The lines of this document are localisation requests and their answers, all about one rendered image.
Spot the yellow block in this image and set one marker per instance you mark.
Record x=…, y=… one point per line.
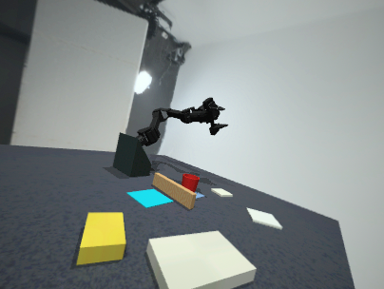
x=103, y=239

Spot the pale cream flat square tile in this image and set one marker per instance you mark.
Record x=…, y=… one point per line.
x=221, y=192

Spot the tan wooden bar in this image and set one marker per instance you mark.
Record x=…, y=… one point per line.
x=181, y=194

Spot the pale cream flat block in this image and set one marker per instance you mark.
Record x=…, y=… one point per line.
x=198, y=261

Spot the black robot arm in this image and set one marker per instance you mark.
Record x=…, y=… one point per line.
x=152, y=132

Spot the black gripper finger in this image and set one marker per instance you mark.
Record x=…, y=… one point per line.
x=219, y=126
x=213, y=107

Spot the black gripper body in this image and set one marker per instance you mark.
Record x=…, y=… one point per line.
x=207, y=116

